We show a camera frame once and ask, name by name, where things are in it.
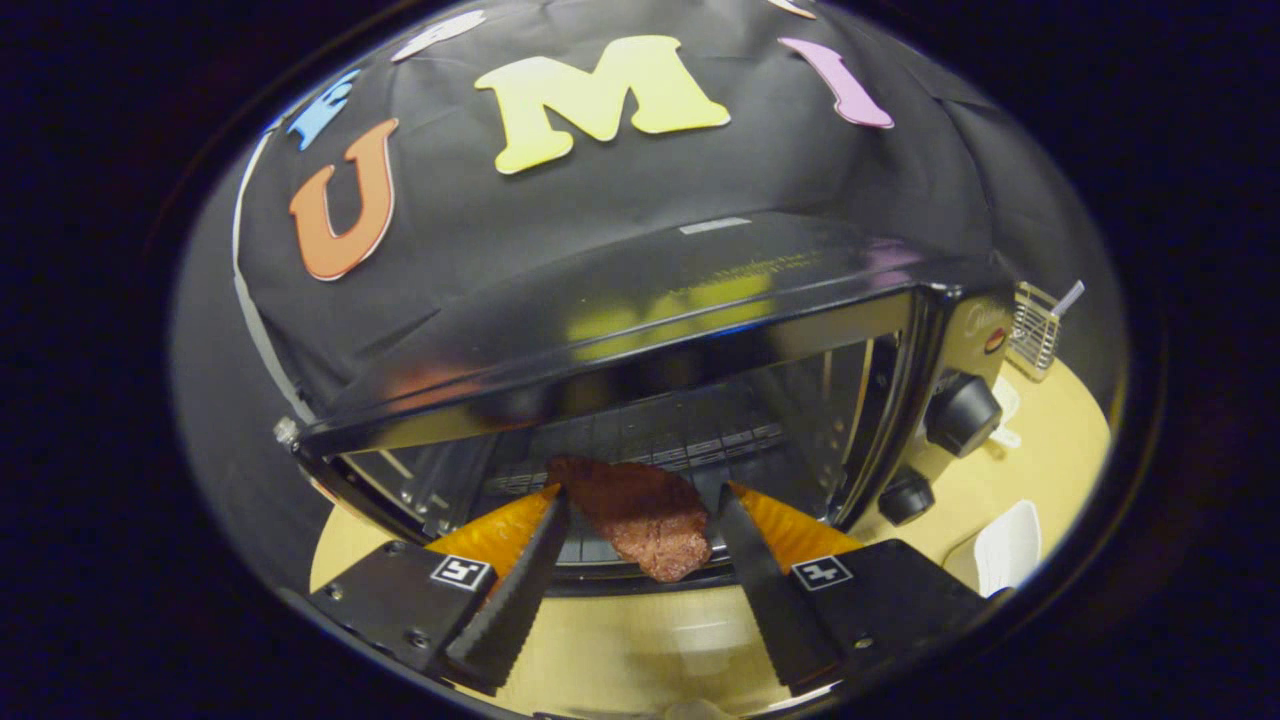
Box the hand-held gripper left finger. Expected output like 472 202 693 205
308 487 571 696

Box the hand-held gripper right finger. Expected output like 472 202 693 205
716 483 1011 696

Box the brown meat piece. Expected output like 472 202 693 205
547 456 713 584

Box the black toaster oven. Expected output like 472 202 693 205
275 212 1016 691

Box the white rectangular plate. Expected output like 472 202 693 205
975 500 1043 599

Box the divided white grain dish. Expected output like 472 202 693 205
990 375 1023 449

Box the wire mesh basket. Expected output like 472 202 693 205
1008 282 1061 381

